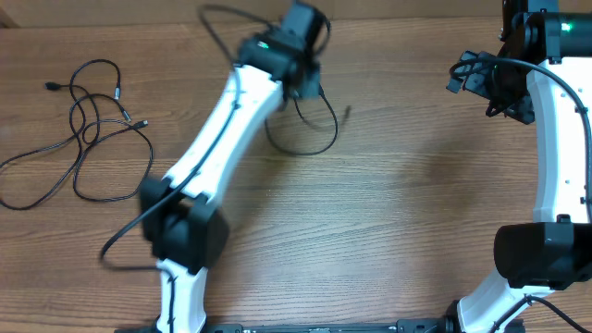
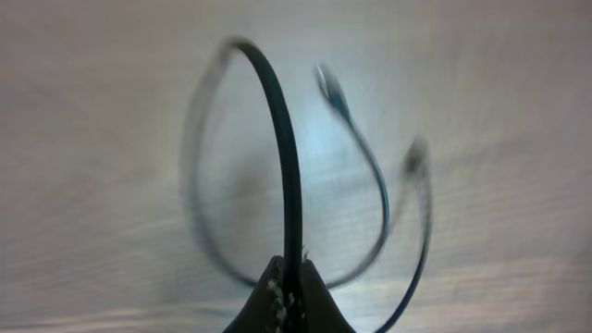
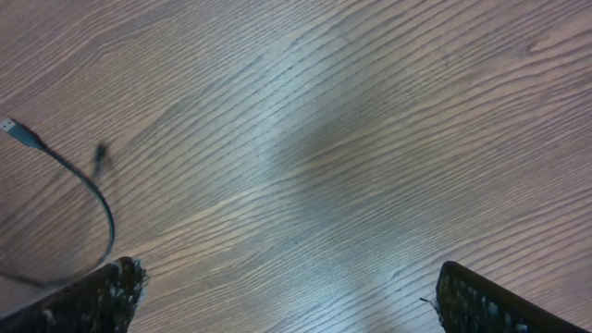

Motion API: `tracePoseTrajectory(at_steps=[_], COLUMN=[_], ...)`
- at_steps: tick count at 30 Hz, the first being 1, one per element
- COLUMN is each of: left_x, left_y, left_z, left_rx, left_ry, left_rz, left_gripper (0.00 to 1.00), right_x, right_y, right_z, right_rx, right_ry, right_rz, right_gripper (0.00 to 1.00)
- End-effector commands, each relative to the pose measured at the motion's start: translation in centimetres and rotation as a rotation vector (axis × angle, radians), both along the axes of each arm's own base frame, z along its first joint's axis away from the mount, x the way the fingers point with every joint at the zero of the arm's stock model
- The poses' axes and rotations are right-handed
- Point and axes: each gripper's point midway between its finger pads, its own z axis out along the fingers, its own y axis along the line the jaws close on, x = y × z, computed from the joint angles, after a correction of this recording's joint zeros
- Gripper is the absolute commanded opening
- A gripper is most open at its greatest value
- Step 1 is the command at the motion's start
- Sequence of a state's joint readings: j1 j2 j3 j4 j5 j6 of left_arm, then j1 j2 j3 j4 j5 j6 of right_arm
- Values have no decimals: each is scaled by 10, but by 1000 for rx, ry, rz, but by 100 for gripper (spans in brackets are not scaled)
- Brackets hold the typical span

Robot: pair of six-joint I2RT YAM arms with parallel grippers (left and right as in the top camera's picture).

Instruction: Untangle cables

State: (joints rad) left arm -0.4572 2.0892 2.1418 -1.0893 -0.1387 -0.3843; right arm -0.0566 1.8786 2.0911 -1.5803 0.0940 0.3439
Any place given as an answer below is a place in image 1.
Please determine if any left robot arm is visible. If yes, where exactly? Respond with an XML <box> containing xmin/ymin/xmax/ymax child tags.
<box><xmin>139</xmin><ymin>1</ymin><xmax>330</xmax><ymax>332</ymax></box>

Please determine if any thin black usb cable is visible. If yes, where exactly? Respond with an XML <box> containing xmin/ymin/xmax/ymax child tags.
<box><xmin>0</xmin><ymin>92</ymin><xmax>150</xmax><ymax>212</ymax></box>

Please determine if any thick black usb cable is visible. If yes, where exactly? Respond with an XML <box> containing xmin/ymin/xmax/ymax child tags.
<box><xmin>43</xmin><ymin>58</ymin><xmax>155</xmax><ymax>204</ymax></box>

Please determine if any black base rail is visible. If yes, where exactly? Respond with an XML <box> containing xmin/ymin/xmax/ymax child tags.
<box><xmin>202</xmin><ymin>318</ymin><xmax>456</xmax><ymax>333</ymax></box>

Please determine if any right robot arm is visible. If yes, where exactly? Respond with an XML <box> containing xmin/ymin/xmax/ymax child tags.
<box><xmin>414</xmin><ymin>0</ymin><xmax>591</xmax><ymax>332</ymax></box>

